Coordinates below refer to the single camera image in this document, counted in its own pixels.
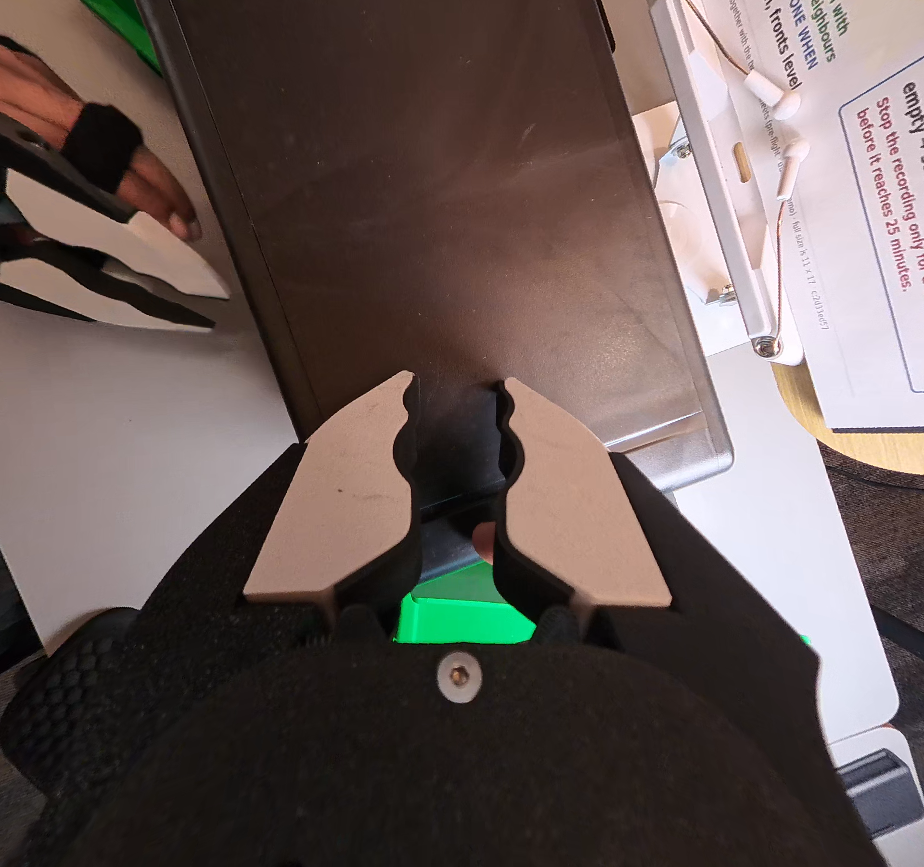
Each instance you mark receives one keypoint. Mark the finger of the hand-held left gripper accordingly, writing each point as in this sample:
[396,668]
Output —
[108,232]
[115,308]

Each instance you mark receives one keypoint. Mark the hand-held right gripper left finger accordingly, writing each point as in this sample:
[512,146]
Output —
[339,506]

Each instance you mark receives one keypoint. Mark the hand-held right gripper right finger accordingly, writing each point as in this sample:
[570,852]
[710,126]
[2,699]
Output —
[577,513]

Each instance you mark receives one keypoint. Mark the black drawer cabinet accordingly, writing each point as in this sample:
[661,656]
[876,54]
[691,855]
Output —
[433,160]

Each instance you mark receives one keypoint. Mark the person's left hand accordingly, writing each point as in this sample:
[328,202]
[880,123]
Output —
[36,98]

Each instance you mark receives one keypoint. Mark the round wooden board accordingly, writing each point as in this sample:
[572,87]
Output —
[816,412]

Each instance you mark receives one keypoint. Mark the white board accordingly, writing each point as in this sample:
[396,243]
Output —
[866,737]

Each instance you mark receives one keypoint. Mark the printed instruction sheet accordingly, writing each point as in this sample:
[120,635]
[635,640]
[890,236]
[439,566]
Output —
[866,232]

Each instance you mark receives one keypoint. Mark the dark grey stand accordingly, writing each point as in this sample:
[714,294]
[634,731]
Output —
[884,795]

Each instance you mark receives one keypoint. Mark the white plastic frame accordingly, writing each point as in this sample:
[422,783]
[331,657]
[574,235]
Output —
[722,181]

